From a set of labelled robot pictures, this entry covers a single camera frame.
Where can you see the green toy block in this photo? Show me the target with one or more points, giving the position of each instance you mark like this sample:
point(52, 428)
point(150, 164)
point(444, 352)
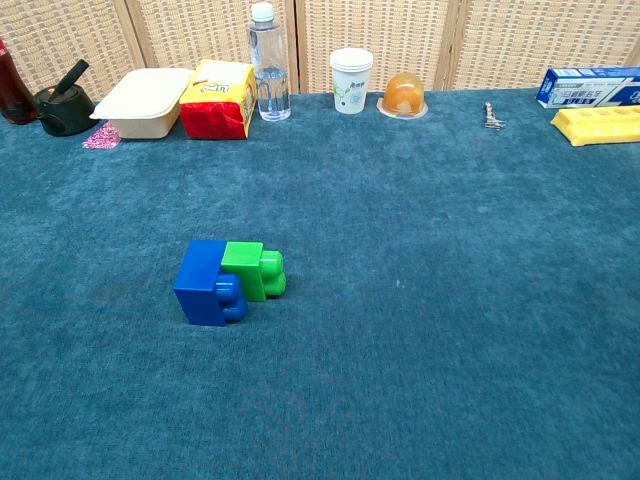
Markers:
point(242, 260)

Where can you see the blue toy block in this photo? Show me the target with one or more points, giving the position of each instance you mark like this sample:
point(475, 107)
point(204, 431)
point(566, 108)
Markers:
point(200, 280)

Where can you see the teal carpet table cover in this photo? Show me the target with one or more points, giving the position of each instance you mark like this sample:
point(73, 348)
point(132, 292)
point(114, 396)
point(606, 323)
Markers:
point(400, 350)

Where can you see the white paper cup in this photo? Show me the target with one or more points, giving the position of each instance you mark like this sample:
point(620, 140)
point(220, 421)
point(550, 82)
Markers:
point(351, 80)

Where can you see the yellow red snack bag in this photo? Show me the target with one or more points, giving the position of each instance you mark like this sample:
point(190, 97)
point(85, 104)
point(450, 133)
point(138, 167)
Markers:
point(215, 110)

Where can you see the orange jelly cup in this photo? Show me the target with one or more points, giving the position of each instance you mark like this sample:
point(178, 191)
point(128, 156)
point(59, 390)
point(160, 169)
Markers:
point(404, 95)

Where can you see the clear water bottle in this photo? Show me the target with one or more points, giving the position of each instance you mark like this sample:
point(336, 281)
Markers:
point(270, 65)

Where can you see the wicker folding screen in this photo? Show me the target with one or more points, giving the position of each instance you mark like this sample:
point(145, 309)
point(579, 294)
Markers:
point(400, 30)

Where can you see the beige lidded lunch box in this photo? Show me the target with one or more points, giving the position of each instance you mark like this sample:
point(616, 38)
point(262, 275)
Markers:
point(142, 95)

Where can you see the pink patterned packet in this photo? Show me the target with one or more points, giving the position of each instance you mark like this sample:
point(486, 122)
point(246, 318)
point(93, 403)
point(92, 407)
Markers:
point(101, 137)

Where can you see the black round pot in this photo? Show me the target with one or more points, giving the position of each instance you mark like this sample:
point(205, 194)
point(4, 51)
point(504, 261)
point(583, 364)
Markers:
point(65, 112)

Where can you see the yellow plastic tray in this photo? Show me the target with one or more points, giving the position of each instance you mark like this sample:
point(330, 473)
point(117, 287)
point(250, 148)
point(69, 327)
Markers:
point(600, 125)

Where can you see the blue white long box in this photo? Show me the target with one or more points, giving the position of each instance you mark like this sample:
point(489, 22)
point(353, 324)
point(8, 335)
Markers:
point(590, 82)

